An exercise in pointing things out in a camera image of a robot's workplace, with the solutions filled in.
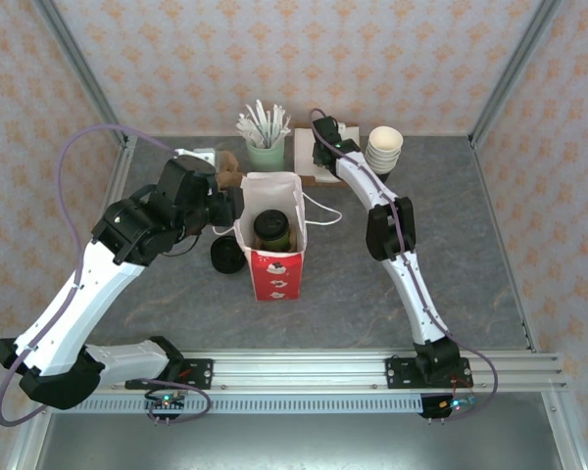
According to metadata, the right black mount plate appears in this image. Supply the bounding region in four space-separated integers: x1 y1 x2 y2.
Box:
385 356 471 391

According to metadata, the right aluminium frame post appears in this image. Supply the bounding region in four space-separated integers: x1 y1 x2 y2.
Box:
469 0 564 148

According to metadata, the grey metal shelf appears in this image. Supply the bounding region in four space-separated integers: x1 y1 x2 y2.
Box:
33 413 563 470

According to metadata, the black plastic cup lid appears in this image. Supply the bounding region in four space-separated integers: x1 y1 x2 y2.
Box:
253 209 290 241

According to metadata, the stack of black lids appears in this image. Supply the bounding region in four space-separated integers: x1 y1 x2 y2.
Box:
210 235 249 274

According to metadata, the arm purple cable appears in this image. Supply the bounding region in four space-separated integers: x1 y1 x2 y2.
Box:
0 124 212 427
308 108 500 422

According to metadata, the left lower frame post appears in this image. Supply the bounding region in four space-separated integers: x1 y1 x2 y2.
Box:
4 391 55 470

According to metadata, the stack of pulp cup carriers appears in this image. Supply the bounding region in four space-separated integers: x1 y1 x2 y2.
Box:
215 151 244 190

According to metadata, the aluminium frame post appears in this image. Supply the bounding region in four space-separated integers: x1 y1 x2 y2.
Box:
31 0 131 148
469 0 564 148

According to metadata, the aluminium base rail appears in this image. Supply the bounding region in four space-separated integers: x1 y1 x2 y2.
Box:
32 350 569 393

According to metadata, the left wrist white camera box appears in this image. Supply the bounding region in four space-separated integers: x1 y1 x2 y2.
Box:
173 146 218 165

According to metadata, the stack of paper cups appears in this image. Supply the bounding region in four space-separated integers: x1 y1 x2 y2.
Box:
365 125 405 175

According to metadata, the left aluminium frame post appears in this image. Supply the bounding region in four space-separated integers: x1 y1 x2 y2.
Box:
31 0 131 148

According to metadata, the white napkin stack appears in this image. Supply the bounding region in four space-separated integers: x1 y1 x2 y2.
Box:
293 124 363 184

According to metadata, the right aluminium table rail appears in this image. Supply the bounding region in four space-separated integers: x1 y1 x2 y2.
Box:
469 136 540 353

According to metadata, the left black mount plate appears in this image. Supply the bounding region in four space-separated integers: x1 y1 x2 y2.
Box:
124 358 215 391

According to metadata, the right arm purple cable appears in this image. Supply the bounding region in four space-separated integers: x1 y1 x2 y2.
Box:
308 108 500 422

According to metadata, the controller board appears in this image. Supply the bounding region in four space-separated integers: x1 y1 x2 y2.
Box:
144 391 187 422
420 394 481 422

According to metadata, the left controller board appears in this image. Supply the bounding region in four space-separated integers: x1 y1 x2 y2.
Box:
144 391 187 422

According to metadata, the red white paper bag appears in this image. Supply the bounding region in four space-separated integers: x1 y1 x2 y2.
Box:
212 170 343 303

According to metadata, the mint green holder cup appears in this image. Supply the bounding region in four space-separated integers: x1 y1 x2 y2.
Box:
246 132 286 173

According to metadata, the black mount plate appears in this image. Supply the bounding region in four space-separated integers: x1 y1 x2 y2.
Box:
124 358 215 391
385 356 471 391

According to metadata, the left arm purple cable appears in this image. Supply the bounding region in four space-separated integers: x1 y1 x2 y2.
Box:
0 124 212 427

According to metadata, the right controller board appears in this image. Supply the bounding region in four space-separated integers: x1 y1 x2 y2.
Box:
420 394 481 422

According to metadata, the slotted grey cable duct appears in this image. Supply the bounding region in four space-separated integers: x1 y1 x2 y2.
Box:
52 395 425 415

